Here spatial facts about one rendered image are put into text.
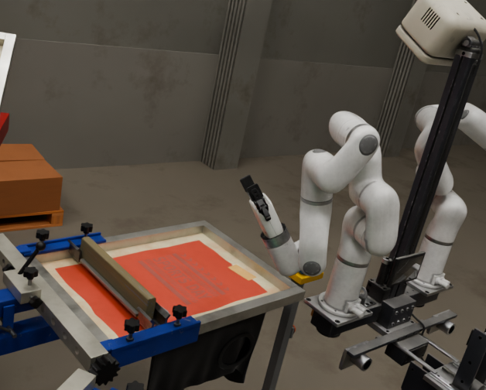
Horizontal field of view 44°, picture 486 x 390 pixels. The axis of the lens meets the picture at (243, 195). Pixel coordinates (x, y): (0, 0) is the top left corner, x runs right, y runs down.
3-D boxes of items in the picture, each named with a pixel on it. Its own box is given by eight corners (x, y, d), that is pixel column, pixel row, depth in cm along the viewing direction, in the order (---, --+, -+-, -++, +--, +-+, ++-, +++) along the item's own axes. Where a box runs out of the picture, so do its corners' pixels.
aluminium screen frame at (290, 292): (203, 227, 250) (204, 220, 249) (303, 299, 213) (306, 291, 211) (16, 261, 198) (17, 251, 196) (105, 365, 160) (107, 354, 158)
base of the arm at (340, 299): (375, 317, 175) (391, 271, 169) (347, 327, 167) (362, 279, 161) (337, 290, 185) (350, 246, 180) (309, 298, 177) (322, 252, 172)
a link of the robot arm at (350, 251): (357, 250, 178) (372, 200, 172) (380, 273, 167) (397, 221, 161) (329, 249, 174) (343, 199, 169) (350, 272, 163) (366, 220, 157)
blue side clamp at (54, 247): (97, 248, 219) (100, 231, 217) (104, 254, 216) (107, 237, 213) (16, 263, 199) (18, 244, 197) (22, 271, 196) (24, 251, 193)
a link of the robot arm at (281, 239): (284, 227, 171) (280, 220, 170) (293, 238, 162) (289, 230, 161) (261, 240, 170) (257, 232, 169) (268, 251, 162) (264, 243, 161)
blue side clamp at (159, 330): (187, 332, 183) (191, 313, 181) (197, 341, 180) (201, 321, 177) (99, 360, 163) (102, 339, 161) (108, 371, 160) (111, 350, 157)
